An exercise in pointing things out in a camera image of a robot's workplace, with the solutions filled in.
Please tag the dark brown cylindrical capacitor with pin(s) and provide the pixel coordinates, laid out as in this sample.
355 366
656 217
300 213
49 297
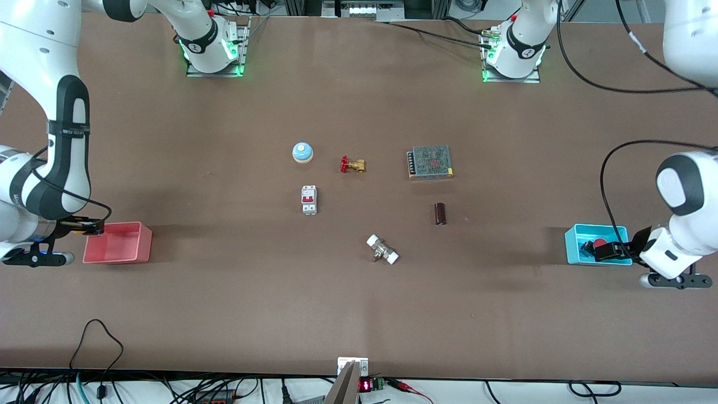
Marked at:
441 214

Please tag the red digit display module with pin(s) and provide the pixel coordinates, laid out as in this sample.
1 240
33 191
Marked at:
371 385

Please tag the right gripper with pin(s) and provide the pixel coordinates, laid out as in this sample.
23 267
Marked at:
66 225

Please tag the red alligator clip lead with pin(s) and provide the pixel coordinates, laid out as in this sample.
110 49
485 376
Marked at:
409 388

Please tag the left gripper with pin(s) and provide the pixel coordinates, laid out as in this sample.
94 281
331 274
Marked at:
635 244

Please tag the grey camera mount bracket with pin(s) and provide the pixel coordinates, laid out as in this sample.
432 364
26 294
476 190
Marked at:
350 379

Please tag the white red circuit breaker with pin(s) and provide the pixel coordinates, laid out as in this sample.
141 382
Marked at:
309 200

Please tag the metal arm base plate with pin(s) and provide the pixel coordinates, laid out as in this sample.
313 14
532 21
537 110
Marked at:
511 78
216 67

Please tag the metal mesh power supply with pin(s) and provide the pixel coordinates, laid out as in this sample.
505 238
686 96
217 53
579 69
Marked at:
431 161

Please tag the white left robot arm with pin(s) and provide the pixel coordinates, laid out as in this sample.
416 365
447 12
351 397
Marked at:
681 188

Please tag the white capped pipe valve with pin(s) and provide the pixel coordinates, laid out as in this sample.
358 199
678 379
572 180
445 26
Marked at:
382 249

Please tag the blue and white bell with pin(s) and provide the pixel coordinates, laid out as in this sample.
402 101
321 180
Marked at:
303 152

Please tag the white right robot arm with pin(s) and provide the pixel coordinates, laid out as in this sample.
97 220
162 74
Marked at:
67 146

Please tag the cyan plastic box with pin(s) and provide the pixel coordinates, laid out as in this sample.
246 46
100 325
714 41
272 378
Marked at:
576 247

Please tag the red plastic box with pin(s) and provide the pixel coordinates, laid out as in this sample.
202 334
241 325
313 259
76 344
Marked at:
119 244

